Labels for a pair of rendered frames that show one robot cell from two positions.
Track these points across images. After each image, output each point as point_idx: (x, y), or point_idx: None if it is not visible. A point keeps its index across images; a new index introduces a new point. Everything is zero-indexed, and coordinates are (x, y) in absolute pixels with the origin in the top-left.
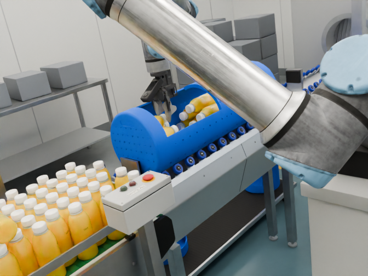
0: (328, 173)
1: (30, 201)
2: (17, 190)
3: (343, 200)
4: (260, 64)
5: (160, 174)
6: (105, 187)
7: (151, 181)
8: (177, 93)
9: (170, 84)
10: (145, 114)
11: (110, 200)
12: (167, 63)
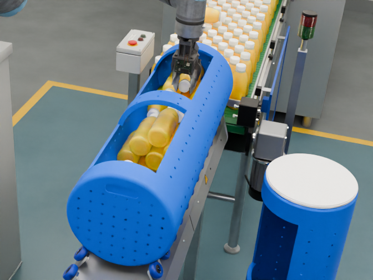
0: None
1: (216, 36)
2: (246, 44)
3: None
4: (98, 169)
5: (126, 48)
6: (168, 46)
7: (127, 42)
8: (171, 68)
9: (176, 54)
10: (177, 46)
11: (144, 31)
12: (175, 25)
